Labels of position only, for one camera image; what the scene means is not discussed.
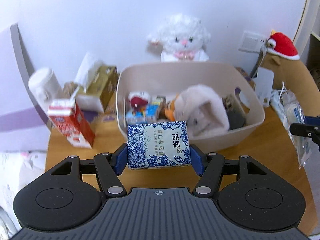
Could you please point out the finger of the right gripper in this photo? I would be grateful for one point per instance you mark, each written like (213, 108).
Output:
(310, 129)

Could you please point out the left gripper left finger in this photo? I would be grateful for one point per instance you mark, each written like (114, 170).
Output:
(120, 159)

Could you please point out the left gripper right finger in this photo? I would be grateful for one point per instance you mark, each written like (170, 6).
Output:
(199, 160)

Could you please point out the blue white tissue pack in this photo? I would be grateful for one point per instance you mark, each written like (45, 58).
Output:
(161, 144)

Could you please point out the orange knitted sock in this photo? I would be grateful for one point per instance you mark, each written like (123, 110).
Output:
(169, 110)

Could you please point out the white pink fluffy slipper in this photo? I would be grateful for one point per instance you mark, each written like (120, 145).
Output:
(203, 111)

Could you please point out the small blue colourful box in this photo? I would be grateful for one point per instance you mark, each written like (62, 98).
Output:
(144, 115)

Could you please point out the black gold small box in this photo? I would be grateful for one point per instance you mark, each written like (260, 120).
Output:
(234, 112)

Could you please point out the white kitty plush doll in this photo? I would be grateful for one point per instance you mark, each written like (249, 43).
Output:
(139, 100)

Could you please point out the white device on stand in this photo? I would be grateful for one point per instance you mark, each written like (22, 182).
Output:
(263, 85)

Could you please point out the red white milk carton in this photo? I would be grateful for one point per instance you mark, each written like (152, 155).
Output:
(69, 120)

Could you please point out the gold tissue box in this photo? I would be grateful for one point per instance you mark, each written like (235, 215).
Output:
(99, 92)

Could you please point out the red plush hat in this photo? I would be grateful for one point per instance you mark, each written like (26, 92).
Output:
(281, 45)

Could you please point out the beige plastic basket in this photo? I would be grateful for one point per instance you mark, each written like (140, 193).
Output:
(169, 79)

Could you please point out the white thermos bottle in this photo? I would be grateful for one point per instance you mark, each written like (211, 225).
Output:
(44, 86)

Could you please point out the white fluffy plush cat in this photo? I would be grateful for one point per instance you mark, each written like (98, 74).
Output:
(182, 38)

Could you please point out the white wall socket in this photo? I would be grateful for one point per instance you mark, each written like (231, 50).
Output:
(252, 42)

